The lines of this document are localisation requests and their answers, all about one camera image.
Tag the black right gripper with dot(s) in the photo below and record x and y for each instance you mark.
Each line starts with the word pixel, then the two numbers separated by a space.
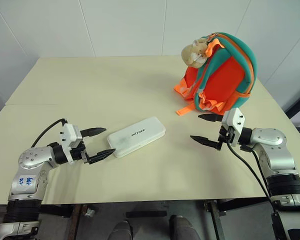
pixel 226 137

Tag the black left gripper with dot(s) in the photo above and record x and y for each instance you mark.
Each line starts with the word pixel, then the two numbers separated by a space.
pixel 77 148

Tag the white pencil case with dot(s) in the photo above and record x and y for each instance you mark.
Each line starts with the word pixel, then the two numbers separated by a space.
pixel 137 136

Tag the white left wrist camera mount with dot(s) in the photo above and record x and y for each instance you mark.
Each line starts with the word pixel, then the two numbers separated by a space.
pixel 70 133

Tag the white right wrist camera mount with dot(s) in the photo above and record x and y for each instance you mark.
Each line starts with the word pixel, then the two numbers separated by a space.
pixel 233 120

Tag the beige plush monkey toy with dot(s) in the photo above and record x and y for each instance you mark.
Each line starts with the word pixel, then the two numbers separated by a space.
pixel 190 53

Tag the white crumpled paper scrap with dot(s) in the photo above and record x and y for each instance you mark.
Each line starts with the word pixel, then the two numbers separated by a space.
pixel 90 212

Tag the orange and teal backpack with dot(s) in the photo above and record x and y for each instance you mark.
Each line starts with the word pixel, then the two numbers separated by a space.
pixel 222 75

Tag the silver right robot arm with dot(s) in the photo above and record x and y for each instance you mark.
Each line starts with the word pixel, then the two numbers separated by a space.
pixel 277 160

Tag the dark metal table leg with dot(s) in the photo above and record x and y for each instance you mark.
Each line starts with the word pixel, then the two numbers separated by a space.
pixel 215 220

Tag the dark grey rounded shape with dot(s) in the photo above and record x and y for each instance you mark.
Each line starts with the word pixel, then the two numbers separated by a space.
pixel 183 227
pixel 121 230

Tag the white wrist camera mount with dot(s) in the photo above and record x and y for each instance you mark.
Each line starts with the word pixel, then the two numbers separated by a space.
pixel 70 133
pixel 233 120

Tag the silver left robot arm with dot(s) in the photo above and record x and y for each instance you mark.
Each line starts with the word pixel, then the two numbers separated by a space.
pixel 32 160

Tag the rusty metal table leg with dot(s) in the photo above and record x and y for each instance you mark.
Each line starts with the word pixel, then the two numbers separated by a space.
pixel 74 221

